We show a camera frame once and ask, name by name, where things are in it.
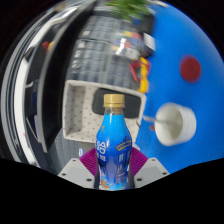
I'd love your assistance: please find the thin metal stirring stick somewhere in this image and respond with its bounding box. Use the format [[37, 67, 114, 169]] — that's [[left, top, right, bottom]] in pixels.
[[142, 114, 183, 126]]

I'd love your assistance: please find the black wall shelf unit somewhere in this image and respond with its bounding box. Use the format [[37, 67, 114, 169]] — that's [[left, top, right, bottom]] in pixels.
[[1, 4, 98, 163]]

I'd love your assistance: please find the narrow grey drawer cabinet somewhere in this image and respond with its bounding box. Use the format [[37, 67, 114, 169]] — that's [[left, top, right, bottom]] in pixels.
[[81, 14, 134, 44]]

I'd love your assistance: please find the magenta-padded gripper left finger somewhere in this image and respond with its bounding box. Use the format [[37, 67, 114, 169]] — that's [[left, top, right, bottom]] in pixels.
[[57, 148, 101, 190]]

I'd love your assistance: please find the white pegboard tray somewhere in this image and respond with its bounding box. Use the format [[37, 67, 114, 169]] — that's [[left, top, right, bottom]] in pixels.
[[62, 79, 148, 144]]

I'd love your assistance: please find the blue drink bottle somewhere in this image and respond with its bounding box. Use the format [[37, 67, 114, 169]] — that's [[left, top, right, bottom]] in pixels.
[[95, 93, 133, 192]]

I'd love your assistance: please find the black carry case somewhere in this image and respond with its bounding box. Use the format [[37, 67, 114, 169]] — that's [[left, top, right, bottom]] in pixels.
[[133, 13, 155, 34]]

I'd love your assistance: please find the white ribbed cup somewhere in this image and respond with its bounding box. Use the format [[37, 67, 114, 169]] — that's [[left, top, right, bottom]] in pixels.
[[154, 102, 198, 147]]

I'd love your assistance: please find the yellow multimeter with red leads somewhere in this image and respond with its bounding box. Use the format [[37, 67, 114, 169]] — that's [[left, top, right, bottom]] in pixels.
[[129, 56, 151, 94]]

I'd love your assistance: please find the green potted plant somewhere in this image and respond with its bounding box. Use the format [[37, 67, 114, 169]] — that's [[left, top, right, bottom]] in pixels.
[[106, 0, 158, 20]]

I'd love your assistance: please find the flat round red coaster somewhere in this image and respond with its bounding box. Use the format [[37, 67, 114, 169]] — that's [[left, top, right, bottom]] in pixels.
[[179, 55, 203, 84]]

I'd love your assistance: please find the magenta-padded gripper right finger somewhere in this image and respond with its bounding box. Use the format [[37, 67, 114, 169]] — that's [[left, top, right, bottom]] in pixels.
[[129, 147, 171, 189]]

